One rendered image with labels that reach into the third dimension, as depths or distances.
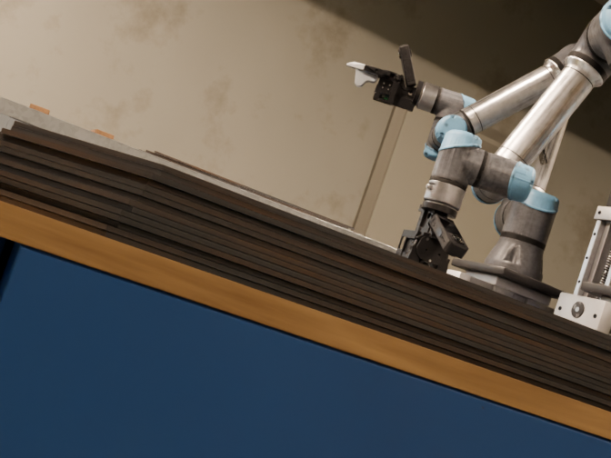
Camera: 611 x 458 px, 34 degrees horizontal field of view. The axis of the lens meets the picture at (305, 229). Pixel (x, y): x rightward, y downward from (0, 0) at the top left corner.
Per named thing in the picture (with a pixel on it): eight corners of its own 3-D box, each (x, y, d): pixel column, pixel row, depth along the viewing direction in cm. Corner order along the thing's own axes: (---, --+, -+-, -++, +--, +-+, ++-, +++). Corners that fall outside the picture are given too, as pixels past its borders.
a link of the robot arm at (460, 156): (490, 138, 193) (448, 124, 193) (472, 191, 192) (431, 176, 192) (483, 144, 201) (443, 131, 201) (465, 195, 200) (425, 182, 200)
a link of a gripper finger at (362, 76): (341, 79, 266) (374, 90, 266) (348, 58, 265) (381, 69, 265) (341, 80, 269) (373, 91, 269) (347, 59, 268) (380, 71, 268)
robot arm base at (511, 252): (515, 281, 262) (526, 245, 263) (552, 288, 248) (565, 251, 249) (471, 263, 255) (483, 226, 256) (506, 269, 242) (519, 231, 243)
